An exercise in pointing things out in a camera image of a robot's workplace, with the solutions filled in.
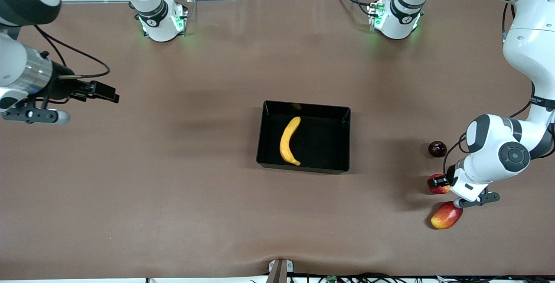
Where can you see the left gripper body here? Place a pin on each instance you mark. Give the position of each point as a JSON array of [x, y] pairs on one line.
[[449, 174]]

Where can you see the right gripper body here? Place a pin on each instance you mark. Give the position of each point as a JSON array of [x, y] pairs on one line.
[[59, 88]]

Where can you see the red yellow apple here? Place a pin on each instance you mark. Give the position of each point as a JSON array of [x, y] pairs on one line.
[[438, 190]]

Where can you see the black plastic box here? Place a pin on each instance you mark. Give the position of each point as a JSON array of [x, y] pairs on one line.
[[325, 144]]

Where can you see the yellow banana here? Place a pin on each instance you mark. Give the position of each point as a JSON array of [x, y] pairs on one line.
[[287, 142]]

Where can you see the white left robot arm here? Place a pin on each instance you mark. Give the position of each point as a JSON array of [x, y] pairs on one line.
[[529, 49]]

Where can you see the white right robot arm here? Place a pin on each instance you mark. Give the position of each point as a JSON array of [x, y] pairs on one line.
[[160, 25]]

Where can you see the dark red plum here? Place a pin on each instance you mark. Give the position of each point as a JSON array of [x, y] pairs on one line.
[[437, 149]]

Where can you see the red yellow mango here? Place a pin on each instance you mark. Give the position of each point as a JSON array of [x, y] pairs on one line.
[[446, 216]]

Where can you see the brown table mat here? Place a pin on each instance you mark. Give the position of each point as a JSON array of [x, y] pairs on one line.
[[195, 196]]

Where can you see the brown wooden strip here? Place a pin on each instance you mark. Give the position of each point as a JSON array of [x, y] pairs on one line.
[[277, 274]]

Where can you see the grey metal clamp bracket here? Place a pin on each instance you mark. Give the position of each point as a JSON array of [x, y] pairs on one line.
[[289, 266]]

